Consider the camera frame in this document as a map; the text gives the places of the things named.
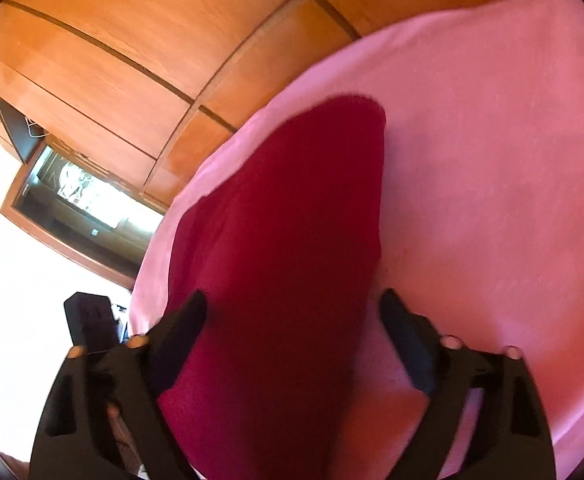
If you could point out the black box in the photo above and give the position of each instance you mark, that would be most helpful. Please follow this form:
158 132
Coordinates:
91 320

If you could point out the pink bed sheet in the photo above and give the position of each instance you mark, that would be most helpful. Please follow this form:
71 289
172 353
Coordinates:
482 170

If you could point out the wooden wardrobe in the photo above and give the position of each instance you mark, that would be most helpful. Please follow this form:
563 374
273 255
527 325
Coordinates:
132 35

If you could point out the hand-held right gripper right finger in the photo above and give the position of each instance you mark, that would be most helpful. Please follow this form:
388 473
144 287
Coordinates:
406 332

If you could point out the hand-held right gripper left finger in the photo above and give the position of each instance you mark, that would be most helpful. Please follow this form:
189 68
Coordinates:
190 321

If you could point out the red garment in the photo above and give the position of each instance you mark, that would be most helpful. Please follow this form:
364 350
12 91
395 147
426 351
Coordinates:
282 270

